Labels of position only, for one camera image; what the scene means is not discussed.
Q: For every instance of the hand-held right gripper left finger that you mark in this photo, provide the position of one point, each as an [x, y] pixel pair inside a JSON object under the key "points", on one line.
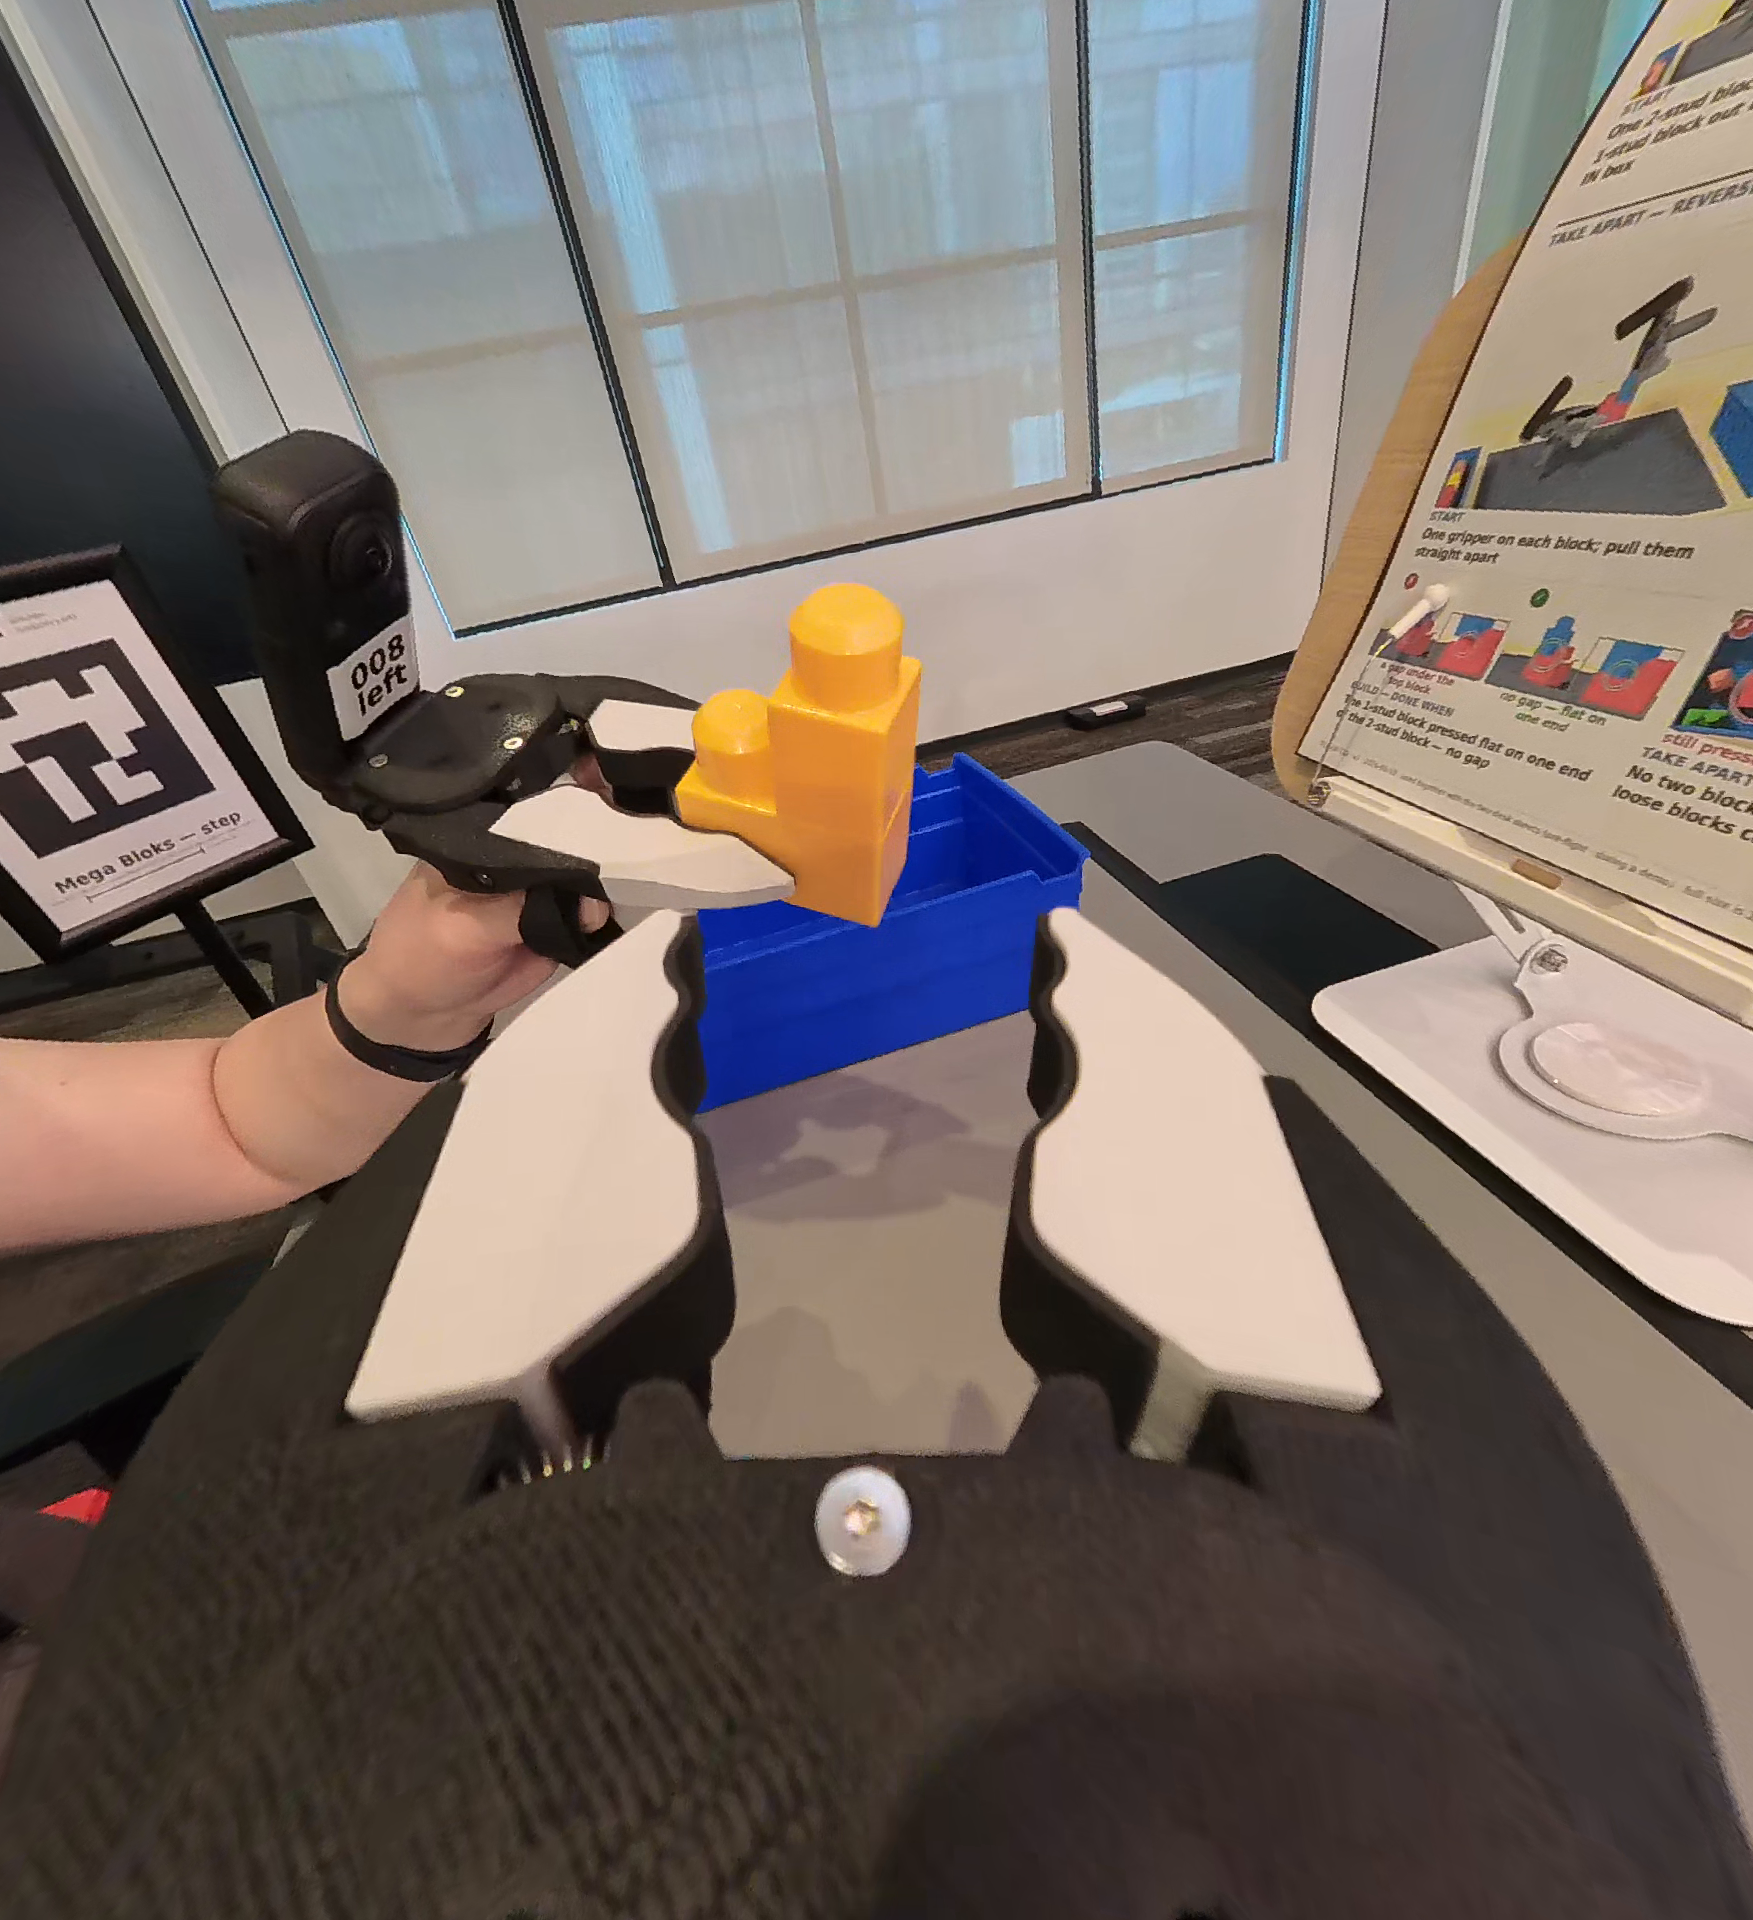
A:
{"points": [[546, 1202]]}

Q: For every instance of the dark green chair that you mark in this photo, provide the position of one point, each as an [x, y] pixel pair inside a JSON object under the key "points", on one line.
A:
{"points": [[111, 1367]]}

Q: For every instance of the framed marker sign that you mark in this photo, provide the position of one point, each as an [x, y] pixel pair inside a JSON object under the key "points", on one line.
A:
{"points": [[66, 750]]}

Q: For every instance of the black wristband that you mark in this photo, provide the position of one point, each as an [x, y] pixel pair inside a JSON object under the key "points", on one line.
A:
{"points": [[397, 1060]]}

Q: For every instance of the blue plastic bin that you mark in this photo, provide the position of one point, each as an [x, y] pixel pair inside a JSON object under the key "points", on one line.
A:
{"points": [[877, 992]]}

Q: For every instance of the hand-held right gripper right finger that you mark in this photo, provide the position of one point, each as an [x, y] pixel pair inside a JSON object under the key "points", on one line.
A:
{"points": [[1191, 1202]]}

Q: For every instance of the small black floor device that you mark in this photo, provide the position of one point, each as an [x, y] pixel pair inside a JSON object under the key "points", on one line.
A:
{"points": [[1106, 715]]}

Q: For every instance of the window with blinds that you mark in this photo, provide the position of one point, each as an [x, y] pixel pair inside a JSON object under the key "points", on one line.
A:
{"points": [[815, 272]]}

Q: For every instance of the large dark screen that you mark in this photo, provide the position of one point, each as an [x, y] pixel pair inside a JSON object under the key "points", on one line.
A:
{"points": [[20, 299]]}

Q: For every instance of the black mat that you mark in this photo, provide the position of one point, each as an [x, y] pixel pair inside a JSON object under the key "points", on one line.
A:
{"points": [[1295, 915]]}

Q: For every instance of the black sign stand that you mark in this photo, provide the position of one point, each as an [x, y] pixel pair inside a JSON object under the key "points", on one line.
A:
{"points": [[231, 959]]}

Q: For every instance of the white stand base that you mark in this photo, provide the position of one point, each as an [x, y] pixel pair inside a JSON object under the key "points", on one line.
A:
{"points": [[1414, 1036]]}

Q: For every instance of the person's left hand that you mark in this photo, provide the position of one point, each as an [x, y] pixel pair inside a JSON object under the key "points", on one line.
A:
{"points": [[443, 959]]}

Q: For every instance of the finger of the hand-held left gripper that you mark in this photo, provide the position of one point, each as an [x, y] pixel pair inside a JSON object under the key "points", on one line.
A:
{"points": [[635, 854], [643, 729]]}

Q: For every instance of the instruction sheet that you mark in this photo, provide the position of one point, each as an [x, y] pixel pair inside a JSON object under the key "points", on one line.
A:
{"points": [[1641, 525]]}

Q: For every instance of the person's left forearm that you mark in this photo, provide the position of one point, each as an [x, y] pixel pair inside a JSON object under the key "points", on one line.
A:
{"points": [[187, 1126]]}

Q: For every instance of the yellow two-stud block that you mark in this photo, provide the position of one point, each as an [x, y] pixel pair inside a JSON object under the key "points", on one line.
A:
{"points": [[845, 854]]}

